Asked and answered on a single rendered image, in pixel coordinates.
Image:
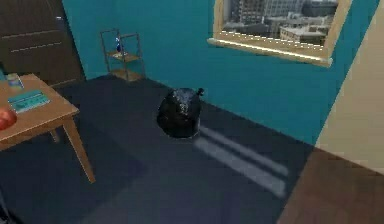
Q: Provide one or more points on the black garbage bag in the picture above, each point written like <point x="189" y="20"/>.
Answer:
<point x="179" y="113"/>

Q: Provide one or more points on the blue bottle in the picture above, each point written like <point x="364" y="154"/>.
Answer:
<point x="118" y="45"/>

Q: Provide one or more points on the wood framed window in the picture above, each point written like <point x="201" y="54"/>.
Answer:
<point x="280" y="23"/>

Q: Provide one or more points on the light wooden table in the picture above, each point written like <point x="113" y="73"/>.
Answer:
<point x="40" y="116"/>

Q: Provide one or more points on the teal book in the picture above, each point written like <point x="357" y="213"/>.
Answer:
<point x="28" y="101"/>

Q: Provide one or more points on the dark brown cupboard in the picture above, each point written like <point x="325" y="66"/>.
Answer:
<point x="36" y="40"/>

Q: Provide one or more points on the small teal box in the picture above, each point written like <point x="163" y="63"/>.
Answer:
<point x="15" y="81"/>

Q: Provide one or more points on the red round object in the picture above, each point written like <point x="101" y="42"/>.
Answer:
<point x="6" y="119"/>

